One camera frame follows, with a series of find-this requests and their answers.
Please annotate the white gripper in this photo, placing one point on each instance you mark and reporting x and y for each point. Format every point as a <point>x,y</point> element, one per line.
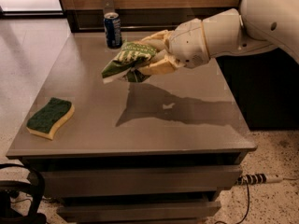
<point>188,44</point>

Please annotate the green jalapeno chip bag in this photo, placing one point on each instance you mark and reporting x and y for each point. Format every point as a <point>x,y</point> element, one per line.
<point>124,66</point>

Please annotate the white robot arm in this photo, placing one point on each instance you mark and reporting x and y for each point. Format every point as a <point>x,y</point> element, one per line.
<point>257,26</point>

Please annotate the green and yellow sponge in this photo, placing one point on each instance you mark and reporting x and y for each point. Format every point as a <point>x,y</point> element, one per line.
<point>50,118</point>

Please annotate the blue soda can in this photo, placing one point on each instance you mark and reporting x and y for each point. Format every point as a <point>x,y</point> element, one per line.
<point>112,25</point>

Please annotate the white power strip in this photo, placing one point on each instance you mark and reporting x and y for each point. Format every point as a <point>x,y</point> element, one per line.
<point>258,179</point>

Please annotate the grey lower drawer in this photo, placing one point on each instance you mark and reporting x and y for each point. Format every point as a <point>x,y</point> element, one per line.
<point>139,212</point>

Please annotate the grey drawer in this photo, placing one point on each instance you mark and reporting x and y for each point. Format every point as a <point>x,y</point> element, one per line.
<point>114,182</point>
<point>139,212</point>

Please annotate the grey upper drawer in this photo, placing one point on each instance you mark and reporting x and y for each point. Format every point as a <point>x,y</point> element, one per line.
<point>114,182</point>

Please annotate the left metal wall bracket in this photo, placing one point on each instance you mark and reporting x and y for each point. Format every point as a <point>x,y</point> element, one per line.
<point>108,6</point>

